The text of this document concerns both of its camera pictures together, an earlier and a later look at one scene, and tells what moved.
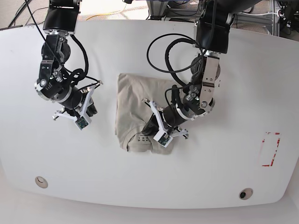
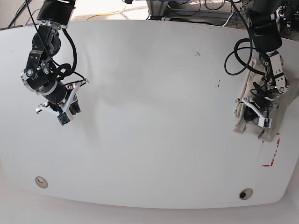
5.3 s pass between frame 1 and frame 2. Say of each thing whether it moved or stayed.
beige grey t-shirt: moved
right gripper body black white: moved
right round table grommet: stayed
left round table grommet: stayed
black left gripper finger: moved
